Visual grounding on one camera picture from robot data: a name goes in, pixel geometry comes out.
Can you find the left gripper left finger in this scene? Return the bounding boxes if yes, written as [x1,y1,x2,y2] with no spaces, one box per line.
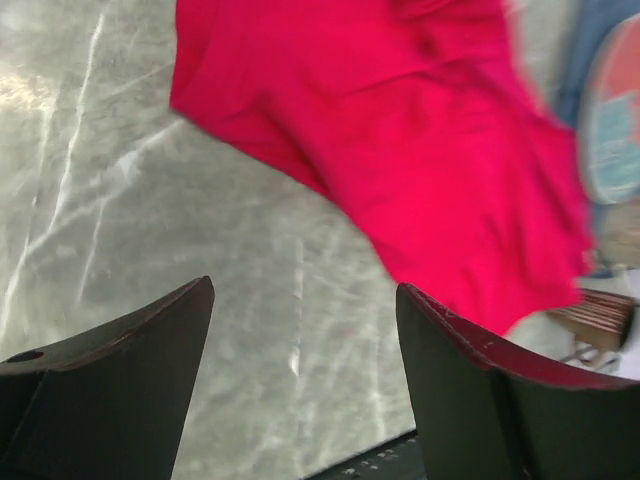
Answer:
[1,277,215,480]

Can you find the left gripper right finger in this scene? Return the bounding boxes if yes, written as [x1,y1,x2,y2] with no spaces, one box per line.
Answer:
[396,284,639,479]

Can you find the crimson red garment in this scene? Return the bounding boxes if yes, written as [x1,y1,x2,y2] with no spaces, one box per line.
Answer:
[170,1,592,335]

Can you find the small black cup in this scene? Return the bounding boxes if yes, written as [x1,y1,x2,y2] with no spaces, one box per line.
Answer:
[547,289,638,352]

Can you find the red blue decorated plate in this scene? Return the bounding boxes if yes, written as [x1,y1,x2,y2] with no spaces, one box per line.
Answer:
[578,14,639,205]

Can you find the blue placemat cloth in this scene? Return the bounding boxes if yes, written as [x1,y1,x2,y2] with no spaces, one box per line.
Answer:
[554,0,639,128]

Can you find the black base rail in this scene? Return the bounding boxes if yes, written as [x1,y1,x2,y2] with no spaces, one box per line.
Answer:
[307,430,426,480]

